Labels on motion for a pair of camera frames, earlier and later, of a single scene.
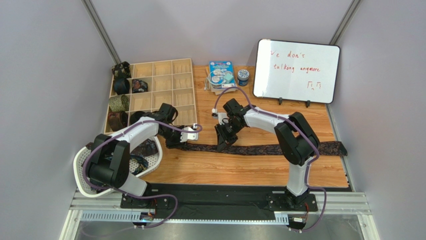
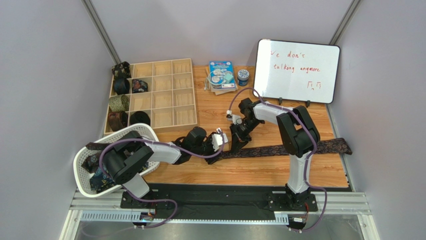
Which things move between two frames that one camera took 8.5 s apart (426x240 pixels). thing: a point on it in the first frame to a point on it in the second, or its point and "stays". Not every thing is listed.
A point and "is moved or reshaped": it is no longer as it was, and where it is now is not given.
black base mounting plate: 218,200 stays
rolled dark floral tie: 121,70 stays
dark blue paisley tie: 253,149 is moved or reshaped
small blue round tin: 243,75 stays
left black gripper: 175,138 to 211,152
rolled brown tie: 118,120 stays
